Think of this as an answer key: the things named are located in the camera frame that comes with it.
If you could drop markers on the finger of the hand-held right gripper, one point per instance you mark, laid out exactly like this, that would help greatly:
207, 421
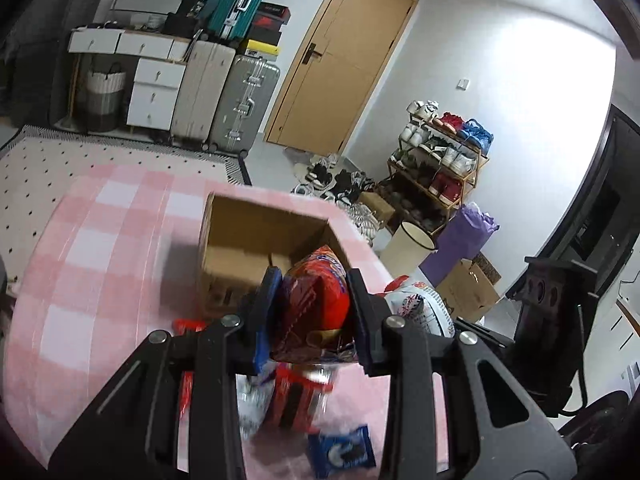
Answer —
487, 334

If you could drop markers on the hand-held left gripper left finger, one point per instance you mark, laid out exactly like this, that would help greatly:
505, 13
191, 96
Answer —
272, 310

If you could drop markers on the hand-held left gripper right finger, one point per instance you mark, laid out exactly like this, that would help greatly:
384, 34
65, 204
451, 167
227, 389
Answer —
357, 310

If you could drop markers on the red and black striped packet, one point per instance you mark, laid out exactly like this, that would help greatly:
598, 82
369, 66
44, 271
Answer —
300, 395

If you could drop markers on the large floor cardboard box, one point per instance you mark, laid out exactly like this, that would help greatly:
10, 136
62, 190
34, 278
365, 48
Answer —
470, 295

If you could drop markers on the white red snack bag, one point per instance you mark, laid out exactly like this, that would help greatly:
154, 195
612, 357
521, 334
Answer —
420, 305

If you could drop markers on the cream trash bin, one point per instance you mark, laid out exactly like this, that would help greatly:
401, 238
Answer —
405, 250

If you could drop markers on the red snack packet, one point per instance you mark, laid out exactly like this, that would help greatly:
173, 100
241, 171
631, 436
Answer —
187, 327

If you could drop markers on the purple bag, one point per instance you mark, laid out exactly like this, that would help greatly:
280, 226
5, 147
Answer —
460, 240

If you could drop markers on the small floor cardboard box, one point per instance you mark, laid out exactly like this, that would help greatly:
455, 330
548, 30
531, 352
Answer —
377, 207

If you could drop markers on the group of shoes on floor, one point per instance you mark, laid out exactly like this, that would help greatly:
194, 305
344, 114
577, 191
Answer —
335, 180

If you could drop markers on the blue cookie packet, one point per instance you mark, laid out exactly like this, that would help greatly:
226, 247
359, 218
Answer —
342, 450

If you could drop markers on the wooden shoe rack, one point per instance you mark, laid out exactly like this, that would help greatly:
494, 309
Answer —
440, 170

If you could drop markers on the pink checkered tablecloth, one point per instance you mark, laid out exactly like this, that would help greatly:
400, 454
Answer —
100, 260

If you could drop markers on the silver suitcase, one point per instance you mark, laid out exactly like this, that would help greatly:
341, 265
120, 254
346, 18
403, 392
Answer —
245, 105

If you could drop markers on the beige suitcase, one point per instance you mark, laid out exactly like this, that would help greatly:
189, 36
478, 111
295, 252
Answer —
202, 95

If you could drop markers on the wooden door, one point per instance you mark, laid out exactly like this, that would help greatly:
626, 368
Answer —
340, 60

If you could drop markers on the white drawer dresser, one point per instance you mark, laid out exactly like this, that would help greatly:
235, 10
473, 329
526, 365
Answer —
150, 90

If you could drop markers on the white dotted rug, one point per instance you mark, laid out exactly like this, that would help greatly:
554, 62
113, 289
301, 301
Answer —
60, 170

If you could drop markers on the striped laundry basket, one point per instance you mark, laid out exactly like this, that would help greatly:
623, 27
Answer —
104, 100

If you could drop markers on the stack of shoe boxes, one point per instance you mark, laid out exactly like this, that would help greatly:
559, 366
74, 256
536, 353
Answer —
267, 27

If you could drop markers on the teal suitcase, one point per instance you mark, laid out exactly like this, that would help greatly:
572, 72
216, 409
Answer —
240, 5

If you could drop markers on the black box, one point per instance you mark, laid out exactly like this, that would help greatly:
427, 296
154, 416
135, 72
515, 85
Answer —
197, 12

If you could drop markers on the wall light switch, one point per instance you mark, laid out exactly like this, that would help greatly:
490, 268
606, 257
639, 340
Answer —
463, 84

